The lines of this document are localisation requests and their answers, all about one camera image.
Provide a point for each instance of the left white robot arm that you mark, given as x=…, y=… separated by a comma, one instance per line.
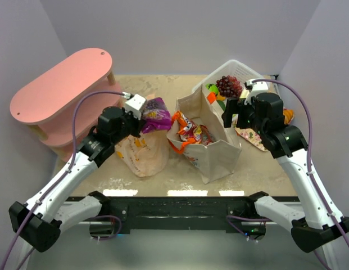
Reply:
x=35, y=221

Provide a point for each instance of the floral pattern tray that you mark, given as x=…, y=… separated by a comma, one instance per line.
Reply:
x=249, y=135

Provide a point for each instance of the red snack bag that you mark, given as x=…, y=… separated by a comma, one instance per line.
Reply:
x=206, y=136

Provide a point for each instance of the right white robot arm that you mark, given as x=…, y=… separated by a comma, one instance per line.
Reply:
x=320, y=222

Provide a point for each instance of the dark green lime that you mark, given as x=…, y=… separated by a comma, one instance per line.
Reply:
x=222, y=105

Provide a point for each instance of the purple snack bag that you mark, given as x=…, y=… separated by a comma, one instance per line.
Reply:
x=156, y=116

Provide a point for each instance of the black base mount frame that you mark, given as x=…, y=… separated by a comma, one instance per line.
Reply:
x=246, y=215

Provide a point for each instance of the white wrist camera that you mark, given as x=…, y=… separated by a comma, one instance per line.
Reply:
x=135, y=104
x=252, y=89

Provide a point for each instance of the purple grape bunch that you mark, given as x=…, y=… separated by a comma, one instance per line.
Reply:
x=229, y=86

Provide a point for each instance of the white plastic basket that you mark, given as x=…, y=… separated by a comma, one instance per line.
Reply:
x=233, y=68

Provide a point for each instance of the orange star shaped toy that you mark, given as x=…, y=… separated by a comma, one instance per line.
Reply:
x=220, y=98

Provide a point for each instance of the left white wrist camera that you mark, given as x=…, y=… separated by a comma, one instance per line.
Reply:
x=135, y=104

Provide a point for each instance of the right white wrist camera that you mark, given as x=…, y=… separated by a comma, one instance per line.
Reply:
x=252, y=89

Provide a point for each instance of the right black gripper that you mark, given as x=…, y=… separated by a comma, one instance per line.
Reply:
x=236, y=109

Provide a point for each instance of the orange banana print plastic bag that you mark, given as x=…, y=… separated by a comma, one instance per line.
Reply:
x=145, y=156

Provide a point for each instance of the green watermelon ball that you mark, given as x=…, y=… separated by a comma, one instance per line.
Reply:
x=213, y=88

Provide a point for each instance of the orange yellow snack bag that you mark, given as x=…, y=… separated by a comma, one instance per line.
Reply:
x=188, y=131

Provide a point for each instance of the orange bread toy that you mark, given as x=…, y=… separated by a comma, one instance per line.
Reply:
x=288, y=116

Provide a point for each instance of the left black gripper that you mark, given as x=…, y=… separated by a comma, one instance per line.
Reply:
x=134, y=125

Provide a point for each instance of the canvas tote bag orange handles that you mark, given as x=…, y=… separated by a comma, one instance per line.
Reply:
x=218, y=158

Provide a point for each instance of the pink three tier shelf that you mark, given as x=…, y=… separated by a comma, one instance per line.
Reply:
x=62, y=104

